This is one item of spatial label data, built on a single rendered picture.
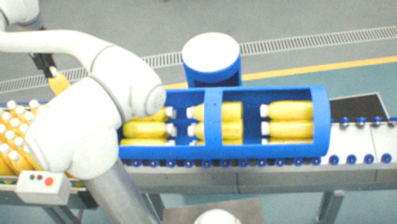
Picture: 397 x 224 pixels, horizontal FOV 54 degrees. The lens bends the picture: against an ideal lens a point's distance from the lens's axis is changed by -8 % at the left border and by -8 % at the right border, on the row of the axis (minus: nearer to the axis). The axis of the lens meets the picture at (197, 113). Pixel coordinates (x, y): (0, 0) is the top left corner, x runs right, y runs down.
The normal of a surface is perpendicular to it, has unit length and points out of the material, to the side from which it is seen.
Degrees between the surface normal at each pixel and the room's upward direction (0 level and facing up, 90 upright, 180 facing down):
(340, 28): 0
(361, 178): 71
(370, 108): 0
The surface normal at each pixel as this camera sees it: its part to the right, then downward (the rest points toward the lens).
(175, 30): -0.13, -0.63
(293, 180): -0.11, 0.52
